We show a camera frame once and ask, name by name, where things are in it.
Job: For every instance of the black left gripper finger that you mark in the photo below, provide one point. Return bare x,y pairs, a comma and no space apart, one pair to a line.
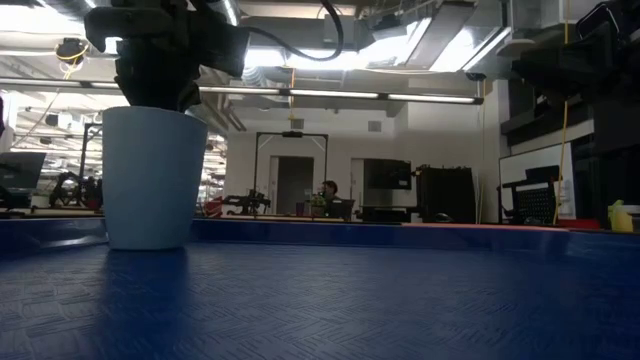
142,92
182,95

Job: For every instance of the light blue plastic cup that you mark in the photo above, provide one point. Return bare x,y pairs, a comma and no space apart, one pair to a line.
152,180

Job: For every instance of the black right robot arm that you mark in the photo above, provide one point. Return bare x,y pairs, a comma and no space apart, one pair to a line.
625,15

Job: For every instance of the black background robot arm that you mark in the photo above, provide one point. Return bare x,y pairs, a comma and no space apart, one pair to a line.
247,202

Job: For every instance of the whiteboard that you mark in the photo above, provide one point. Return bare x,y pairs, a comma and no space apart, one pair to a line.
530,157

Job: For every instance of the red chair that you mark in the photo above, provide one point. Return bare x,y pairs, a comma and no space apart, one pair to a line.
213,207

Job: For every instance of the black background robot rig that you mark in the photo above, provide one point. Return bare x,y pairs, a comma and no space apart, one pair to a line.
75,192

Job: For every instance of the black perforated cart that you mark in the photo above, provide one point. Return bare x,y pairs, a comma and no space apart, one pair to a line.
535,202

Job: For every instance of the dark computer monitor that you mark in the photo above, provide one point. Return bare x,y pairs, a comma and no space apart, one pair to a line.
20,172

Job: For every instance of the yellow plastic bottle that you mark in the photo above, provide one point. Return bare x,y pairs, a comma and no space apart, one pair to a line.
621,219

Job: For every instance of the red box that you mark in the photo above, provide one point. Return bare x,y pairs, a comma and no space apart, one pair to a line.
580,223

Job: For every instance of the long ceiling light bar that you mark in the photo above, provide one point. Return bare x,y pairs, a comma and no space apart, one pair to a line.
430,98

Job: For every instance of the green plant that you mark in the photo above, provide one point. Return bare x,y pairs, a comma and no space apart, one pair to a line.
318,204

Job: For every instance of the person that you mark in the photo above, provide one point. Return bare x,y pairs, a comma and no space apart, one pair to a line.
330,190

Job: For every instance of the black cabinet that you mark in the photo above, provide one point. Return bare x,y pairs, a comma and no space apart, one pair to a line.
445,192

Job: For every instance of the black laptop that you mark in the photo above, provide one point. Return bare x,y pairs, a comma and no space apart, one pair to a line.
342,207

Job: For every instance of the black metal gantry frame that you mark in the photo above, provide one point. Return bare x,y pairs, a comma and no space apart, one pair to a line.
291,134

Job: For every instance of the black wall screen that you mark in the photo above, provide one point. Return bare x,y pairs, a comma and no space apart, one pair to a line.
387,174

